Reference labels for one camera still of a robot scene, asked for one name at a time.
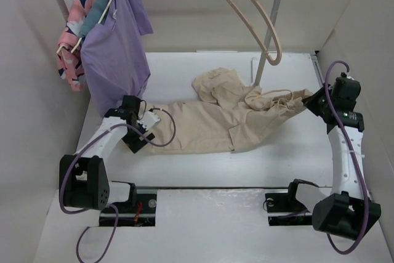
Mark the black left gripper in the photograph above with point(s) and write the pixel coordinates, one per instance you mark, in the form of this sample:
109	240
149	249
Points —
134	142

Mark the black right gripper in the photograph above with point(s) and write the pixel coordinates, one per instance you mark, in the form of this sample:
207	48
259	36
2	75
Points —
311	101

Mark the beige trousers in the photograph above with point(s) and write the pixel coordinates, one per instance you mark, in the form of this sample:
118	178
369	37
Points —
228	116

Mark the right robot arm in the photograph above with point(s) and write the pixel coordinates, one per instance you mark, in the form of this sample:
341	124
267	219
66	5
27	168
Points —
347	211

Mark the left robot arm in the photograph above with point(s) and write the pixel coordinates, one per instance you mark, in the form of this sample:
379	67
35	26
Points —
83	180

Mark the cream hanger under pink garment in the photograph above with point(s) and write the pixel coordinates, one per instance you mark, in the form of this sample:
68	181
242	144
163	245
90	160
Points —
63	48

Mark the cream hanger under purple shirt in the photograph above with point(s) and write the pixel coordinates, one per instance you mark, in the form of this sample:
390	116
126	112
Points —
106	7

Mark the purple t-shirt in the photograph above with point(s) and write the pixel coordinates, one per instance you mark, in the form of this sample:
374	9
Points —
113	56

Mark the pink floral garment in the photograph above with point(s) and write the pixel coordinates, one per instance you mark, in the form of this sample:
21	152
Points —
69	64

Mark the teal garment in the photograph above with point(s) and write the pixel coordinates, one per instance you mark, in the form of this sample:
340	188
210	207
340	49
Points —
87	26

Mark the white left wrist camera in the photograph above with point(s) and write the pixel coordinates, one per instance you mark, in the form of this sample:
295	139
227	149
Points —
149	120

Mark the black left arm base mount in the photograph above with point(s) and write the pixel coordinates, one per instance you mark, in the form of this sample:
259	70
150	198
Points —
142	214

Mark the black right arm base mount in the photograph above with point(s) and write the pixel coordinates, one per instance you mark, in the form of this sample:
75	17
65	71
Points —
285	212

